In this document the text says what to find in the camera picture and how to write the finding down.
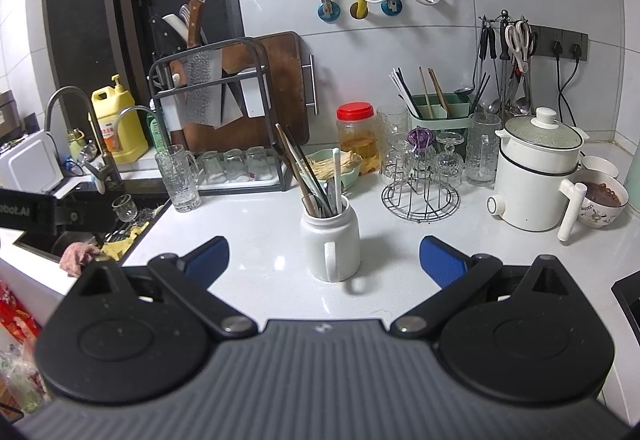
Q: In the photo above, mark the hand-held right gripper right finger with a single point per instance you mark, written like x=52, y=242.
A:
x=442, y=260

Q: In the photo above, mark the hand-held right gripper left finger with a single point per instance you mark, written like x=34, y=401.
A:
x=207, y=260

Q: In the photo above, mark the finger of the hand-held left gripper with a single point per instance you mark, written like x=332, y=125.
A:
x=70, y=216

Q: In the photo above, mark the white ceramic mug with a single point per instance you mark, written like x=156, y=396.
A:
x=330, y=245

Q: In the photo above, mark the white ceramic soup spoon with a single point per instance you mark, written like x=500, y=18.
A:
x=337, y=175

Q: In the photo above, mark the person's left hand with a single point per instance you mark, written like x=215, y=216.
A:
x=77, y=257

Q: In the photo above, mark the white box appliance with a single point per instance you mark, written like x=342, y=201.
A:
x=30, y=165

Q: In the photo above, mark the small stem glass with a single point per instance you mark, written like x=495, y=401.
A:
x=124, y=207

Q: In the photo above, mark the yellow cloth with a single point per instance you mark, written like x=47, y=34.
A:
x=125, y=245

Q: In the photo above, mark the small pale green bottle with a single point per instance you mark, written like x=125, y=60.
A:
x=76, y=148

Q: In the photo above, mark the black kitchen sink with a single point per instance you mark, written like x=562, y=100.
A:
x=150, y=215

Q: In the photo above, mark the tall curved faucet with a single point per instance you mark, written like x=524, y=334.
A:
x=100, y=140

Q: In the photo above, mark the white drip tray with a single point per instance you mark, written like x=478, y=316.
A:
x=260, y=185

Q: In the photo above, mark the upturned drinking glass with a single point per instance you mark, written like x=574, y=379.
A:
x=259, y=163
x=212, y=168
x=235, y=165

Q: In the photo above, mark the clear stem glass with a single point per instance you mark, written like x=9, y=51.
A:
x=395, y=160
x=448, y=165

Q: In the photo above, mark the yellow detergent bottle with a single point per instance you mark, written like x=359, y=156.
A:
x=120, y=130

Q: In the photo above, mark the red snack bag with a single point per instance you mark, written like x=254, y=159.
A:
x=17, y=320

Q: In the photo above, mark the white electric cooking pot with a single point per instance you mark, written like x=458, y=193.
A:
x=530, y=190

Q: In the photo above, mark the tall textured glass mug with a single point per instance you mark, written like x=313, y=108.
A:
x=482, y=155

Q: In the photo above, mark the green plastic basket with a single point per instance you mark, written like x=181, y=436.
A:
x=352, y=180

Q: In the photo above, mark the purple glass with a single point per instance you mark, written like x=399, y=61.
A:
x=418, y=139

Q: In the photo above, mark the small curved faucet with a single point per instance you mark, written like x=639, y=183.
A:
x=140, y=107

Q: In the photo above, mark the green utensil caddy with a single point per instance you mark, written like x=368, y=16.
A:
x=440, y=120

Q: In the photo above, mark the enoki mushrooms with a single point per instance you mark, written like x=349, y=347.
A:
x=320, y=168

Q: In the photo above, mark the red lid plastic jar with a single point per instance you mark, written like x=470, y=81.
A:
x=356, y=140

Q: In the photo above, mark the clear glass mug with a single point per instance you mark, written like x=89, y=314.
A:
x=392, y=120

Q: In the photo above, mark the dish rack with boards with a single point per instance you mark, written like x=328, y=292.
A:
x=276, y=120

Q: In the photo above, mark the hanging metal spoon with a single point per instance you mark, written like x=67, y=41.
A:
x=523, y=106
x=494, y=108

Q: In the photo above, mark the patterned bowl with dark food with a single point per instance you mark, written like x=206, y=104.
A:
x=597, y=215

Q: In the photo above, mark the dark blade kitchen knife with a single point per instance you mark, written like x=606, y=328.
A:
x=232, y=93

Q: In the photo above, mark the wooden caddy chopstick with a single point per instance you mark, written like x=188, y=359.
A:
x=425, y=90
x=439, y=90

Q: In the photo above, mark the bundle of white chopsticks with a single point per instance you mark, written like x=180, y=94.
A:
x=404, y=90

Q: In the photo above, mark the pair of black caddy chopsticks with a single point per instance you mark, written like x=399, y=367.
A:
x=480, y=88

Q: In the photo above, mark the white bowl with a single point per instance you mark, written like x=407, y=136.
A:
x=600, y=165

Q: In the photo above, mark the wooden cutting board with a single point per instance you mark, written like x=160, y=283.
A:
x=285, y=85

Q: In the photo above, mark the black induction cooktop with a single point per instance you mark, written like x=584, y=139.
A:
x=630, y=305

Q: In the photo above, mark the metal utensil hook rack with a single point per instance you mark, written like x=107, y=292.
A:
x=503, y=13

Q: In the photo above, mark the blue pipe flange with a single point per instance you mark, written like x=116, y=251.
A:
x=391, y=6
x=327, y=13

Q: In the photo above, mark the black wall socket strip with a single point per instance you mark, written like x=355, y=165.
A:
x=545, y=33

